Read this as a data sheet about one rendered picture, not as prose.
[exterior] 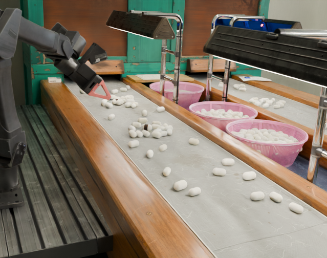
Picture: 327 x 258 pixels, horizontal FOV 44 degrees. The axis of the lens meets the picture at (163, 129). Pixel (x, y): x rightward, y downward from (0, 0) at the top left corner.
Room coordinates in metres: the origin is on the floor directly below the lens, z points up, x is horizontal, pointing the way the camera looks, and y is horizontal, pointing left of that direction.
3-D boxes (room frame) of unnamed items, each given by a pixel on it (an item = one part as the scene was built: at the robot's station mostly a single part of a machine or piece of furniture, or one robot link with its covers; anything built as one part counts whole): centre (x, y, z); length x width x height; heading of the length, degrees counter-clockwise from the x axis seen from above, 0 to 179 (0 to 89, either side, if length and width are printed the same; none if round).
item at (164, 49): (1.72, 0.06, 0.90); 0.20 x 0.19 x 0.45; 23
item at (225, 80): (1.87, -0.31, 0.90); 0.20 x 0.19 x 0.45; 23
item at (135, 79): (2.16, 0.03, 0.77); 0.33 x 0.15 x 0.01; 113
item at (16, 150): (0.98, 0.40, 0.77); 0.09 x 0.06 x 0.06; 70
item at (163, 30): (1.69, 0.13, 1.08); 0.62 x 0.08 x 0.07; 23
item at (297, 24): (1.91, -0.38, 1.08); 0.62 x 0.08 x 0.07; 23
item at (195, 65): (2.34, -0.26, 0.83); 0.30 x 0.06 x 0.07; 113
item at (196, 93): (1.96, -0.06, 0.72); 0.27 x 0.27 x 0.10
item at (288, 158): (1.30, -0.34, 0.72); 0.27 x 0.27 x 0.10
